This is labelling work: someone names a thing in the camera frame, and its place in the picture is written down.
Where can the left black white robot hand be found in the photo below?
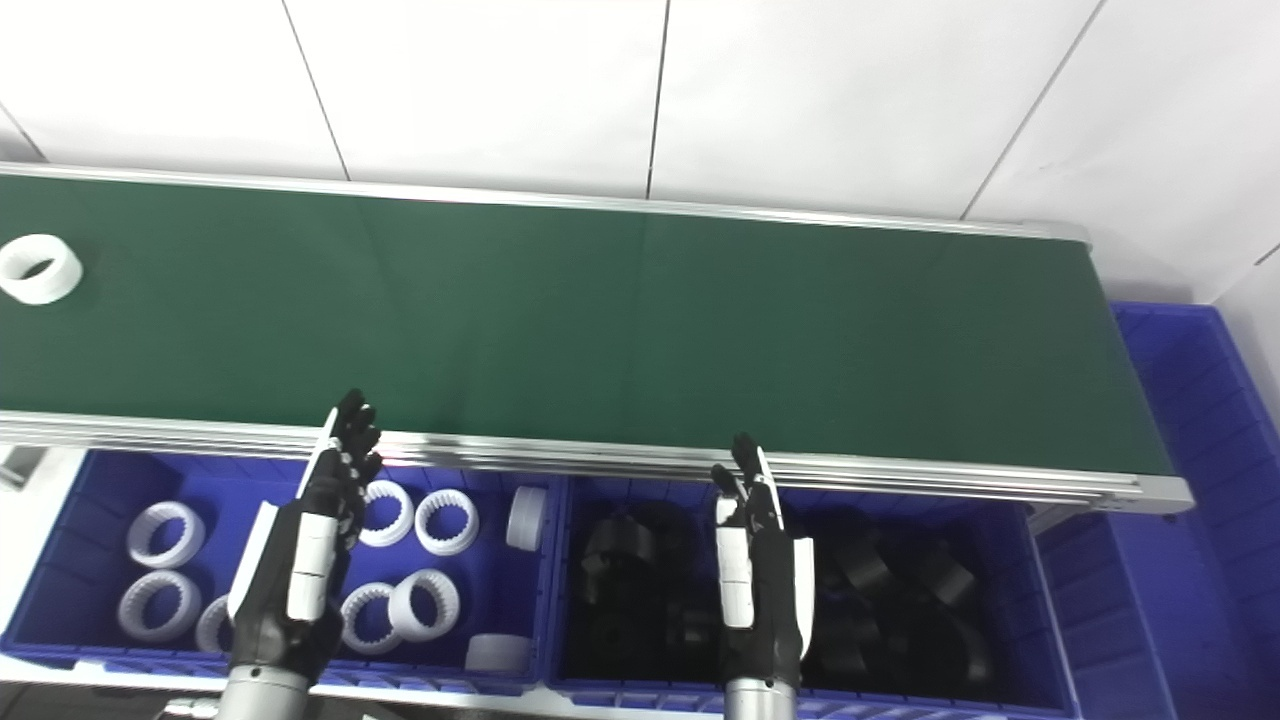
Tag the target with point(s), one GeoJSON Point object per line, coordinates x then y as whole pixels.
{"type": "Point", "coordinates": [305, 560]}

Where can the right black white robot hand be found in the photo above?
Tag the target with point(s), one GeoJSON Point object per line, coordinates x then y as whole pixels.
{"type": "Point", "coordinates": [752, 590]}

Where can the green conveyor belt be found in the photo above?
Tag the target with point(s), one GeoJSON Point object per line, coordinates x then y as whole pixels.
{"type": "Point", "coordinates": [640, 320]}
{"type": "Point", "coordinates": [600, 458]}

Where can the blue bin with white rings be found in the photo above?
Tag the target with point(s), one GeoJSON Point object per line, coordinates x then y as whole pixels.
{"type": "Point", "coordinates": [90, 500]}

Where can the blue bin with black rings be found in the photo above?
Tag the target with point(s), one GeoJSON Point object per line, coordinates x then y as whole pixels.
{"type": "Point", "coordinates": [1010, 600]}

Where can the large blue plastic crate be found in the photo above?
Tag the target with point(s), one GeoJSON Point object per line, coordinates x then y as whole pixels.
{"type": "Point", "coordinates": [1200, 480]}

